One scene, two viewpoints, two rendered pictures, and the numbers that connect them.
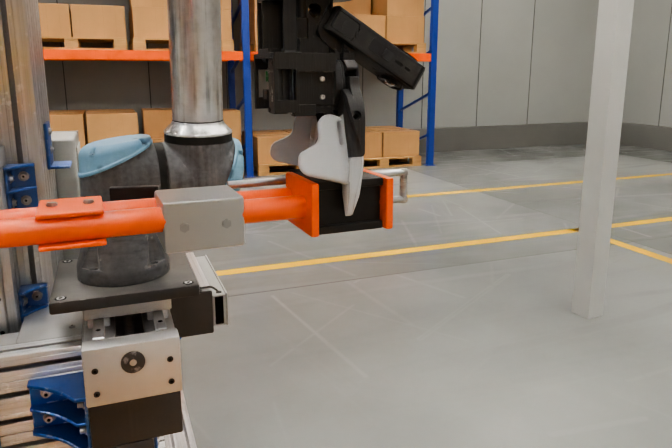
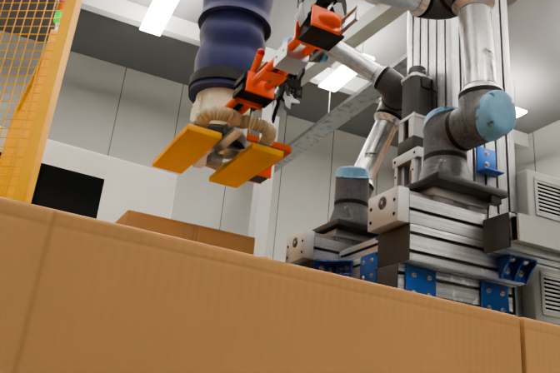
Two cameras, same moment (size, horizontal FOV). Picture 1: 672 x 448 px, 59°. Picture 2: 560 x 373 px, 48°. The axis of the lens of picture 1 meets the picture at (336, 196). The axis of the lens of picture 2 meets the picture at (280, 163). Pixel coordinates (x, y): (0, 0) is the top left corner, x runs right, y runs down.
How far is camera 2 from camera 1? 1.59 m
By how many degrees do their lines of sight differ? 93
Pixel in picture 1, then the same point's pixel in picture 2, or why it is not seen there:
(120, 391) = (377, 221)
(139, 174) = (437, 123)
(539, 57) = not seen: outside the picture
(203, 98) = (467, 69)
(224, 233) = (282, 53)
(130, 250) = (428, 166)
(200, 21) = (463, 29)
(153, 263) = not seen: hidden behind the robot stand
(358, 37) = not seen: outside the picture
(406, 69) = not seen: outside the picture
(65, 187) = (522, 202)
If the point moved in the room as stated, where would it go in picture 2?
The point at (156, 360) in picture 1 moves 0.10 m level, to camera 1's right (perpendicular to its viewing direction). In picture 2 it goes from (389, 201) to (399, 187)
